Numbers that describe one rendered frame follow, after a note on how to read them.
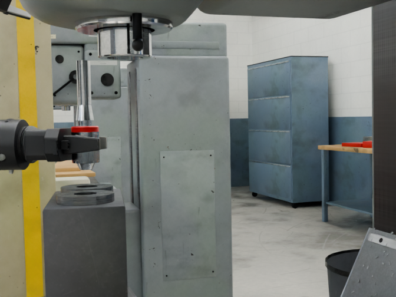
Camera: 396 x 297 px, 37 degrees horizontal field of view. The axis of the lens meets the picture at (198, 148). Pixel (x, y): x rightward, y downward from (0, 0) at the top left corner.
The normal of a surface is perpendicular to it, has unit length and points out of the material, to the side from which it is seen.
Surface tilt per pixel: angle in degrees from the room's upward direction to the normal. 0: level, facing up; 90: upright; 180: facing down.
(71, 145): 90
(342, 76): 90
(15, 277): 90
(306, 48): 90
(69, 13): 166
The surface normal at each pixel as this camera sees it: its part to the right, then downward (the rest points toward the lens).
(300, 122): 0.33, 0.04
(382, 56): -0.94, 0.04
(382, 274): -0.86, -0.40
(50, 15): -0.15, 0.99
